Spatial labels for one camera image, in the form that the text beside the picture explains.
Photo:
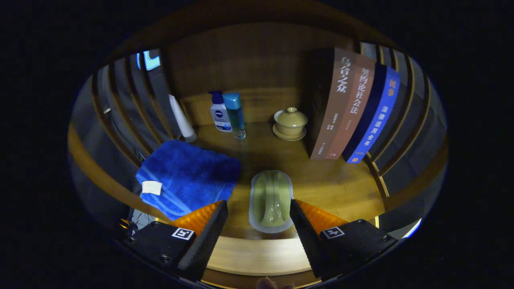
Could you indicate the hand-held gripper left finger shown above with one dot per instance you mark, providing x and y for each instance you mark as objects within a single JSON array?
[{"x": 207, "y": 239}]

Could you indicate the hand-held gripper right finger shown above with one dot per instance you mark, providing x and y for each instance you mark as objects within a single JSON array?
[{"x": 311, "y": 239}]

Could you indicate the wooden countertop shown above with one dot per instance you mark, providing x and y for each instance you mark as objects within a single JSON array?
[{"x": 321, "y": 188}]

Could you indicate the brown wooden cabinet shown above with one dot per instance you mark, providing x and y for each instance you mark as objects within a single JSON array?
[{"x": 241, "y": 60}]

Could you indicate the folded blue towel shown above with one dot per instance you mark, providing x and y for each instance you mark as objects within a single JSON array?
[{"x": 188, "y": 176}]

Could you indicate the beige lidded tea cup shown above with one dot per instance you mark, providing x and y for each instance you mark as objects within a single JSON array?
[{"x": 290, "y": 122}]

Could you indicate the white tube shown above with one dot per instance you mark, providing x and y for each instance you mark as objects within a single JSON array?
[{"x": 182, "y": 120}]

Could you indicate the white lotion bottle blue cap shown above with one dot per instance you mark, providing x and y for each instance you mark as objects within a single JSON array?
[{"x": 219, "y": 116}]

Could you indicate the teal clear bottle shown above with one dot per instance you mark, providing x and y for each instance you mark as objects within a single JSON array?
[{"x": 236, "y": 116}]

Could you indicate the dark brown book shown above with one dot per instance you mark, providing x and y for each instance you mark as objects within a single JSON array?
[{"x": 333, "y": 108}]

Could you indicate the reddish brown book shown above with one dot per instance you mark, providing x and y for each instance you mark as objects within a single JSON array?
[{"x": 355, "y": 112}]

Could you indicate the blue book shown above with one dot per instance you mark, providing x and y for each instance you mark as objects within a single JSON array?
[{"x": 377, "y": 120}]

